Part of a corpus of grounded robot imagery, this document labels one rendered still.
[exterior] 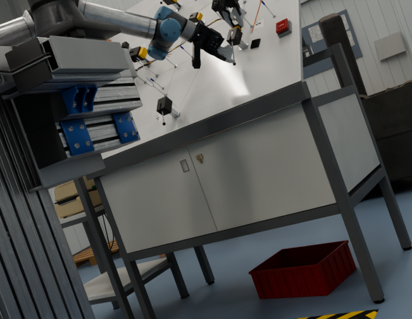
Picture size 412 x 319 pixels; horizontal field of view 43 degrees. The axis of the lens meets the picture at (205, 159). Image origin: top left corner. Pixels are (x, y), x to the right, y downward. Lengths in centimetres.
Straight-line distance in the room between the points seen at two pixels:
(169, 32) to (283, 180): 71
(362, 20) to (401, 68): 117
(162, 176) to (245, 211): 43
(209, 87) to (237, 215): 55
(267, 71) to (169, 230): 85
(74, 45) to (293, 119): 105
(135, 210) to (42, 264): 120
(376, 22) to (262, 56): 861
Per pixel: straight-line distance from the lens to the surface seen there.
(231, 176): 214
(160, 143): 225
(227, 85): 214
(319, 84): 1074
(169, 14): 201
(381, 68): 1062
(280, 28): 210
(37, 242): 133
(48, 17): 143
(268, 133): 203
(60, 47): 110
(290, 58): 202
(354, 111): 237
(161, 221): 241
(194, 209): 228
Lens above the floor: 77
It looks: 1 degrees down
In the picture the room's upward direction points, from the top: 20 degrees counter-clockwise
